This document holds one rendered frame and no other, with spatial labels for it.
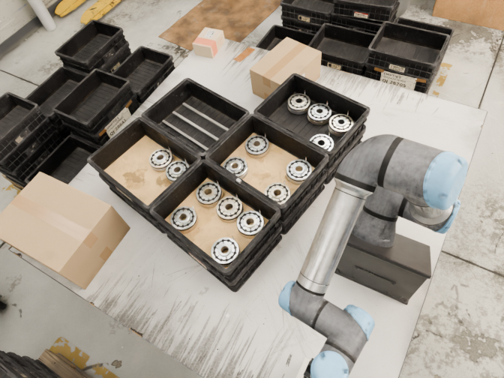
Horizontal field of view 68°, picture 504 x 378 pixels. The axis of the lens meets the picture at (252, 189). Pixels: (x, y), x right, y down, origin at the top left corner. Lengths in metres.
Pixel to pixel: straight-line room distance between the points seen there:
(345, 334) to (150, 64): 2.44
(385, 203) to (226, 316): 0.70
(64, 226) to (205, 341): 0.69
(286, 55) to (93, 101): 1.30
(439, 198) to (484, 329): 1.58
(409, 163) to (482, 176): 1.97
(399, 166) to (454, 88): 2.46
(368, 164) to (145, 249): 1.07
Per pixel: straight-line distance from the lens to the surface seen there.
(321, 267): 0.89
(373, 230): 1.27
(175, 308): 1.51
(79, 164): 2.66
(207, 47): 2.27
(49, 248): 1.58
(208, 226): 1.45
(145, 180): 1.65
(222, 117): 1.77
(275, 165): 1.56
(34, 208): 1.71
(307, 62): 1.95
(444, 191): 0.82
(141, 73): 2.89
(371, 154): 0.84
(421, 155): 0.83
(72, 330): 2.48
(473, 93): 3.26
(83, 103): 2.67
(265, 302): 1.45
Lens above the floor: 2.09
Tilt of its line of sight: 57 degrees down
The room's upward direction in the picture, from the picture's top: 11 degrees counter-clockwise
